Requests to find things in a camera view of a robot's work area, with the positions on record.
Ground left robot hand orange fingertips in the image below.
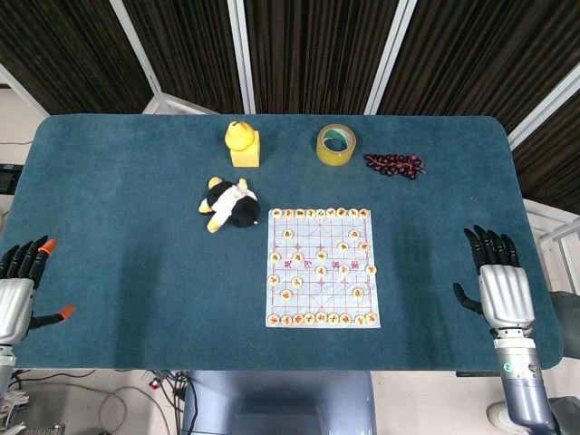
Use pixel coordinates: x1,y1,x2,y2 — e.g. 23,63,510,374
0,235,77,346

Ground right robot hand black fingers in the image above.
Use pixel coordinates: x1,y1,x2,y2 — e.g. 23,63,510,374
452,225,537,340

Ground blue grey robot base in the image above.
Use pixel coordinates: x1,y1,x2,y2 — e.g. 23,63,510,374
180,370,379,435

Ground dark green chair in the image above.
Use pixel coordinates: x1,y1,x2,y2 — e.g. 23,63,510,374
548,289,580,351

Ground white metal rack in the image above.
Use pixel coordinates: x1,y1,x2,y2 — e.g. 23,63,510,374
523,197,580,285

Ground black electronic device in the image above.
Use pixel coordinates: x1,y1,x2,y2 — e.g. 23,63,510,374
0,163,24,196

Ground blue felt table mat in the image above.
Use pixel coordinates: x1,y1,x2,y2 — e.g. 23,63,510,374
0,113,566,372

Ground dark red grape bunch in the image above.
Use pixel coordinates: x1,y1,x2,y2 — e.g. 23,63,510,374
363,152,428,181

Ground white Chinese chess board sheet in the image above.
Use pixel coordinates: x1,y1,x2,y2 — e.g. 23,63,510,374
265,208,382,328

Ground yellow clear tape roll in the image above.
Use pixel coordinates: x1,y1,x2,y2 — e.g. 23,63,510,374
315,122,358,167

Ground black white plush toy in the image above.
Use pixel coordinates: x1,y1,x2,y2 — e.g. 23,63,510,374
197,177,263,234

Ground yellow duck figure on block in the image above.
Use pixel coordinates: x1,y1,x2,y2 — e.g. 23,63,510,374
225,120,263,169

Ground grey cable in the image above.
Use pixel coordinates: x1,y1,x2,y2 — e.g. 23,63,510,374
20,382,182,435

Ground white partition frame post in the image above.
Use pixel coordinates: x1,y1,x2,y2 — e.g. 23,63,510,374
107,0,218,115
363,0,419,116
0,62,50,117
506,63,580,151
226,0,256,115

